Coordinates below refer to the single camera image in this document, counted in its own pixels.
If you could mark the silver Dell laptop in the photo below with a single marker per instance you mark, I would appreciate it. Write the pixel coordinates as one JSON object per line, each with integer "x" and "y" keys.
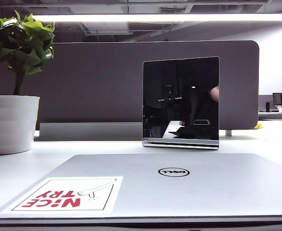
{"x": 191, "y": 192}

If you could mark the glossy black standing tablet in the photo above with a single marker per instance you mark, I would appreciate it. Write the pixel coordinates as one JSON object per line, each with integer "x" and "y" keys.
{"x": 181, "y": 106}

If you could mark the grey desk divider panel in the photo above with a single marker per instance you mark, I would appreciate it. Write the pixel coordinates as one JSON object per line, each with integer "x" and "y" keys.
{"x": 95, "y": 81}

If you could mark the red ceiling sign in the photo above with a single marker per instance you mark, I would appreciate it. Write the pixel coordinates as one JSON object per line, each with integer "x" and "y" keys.
{"x": 142, "y": 37}

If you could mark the long ceiling light strip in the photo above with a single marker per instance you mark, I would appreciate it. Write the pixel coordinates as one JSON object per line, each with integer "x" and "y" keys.
{"x": 155, "y": 17}

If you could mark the small yellow object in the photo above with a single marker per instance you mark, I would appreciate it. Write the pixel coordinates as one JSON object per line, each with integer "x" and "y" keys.
{"x": 259, "y": 126}

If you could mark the green leafy plant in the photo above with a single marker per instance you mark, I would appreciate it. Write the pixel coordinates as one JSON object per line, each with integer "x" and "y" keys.
{"x": 32, "y": 51}

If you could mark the small black desk item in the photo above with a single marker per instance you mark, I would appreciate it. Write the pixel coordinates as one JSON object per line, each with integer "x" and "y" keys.
{"x": 267, "y": 106}

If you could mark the white ribbed plant pot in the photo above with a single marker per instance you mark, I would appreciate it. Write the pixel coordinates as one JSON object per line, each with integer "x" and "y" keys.
{"x": 9, "y": 122}

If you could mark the small background monitor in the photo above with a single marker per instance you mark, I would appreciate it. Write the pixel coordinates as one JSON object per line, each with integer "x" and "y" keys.
{"x": 276, "y": 98}

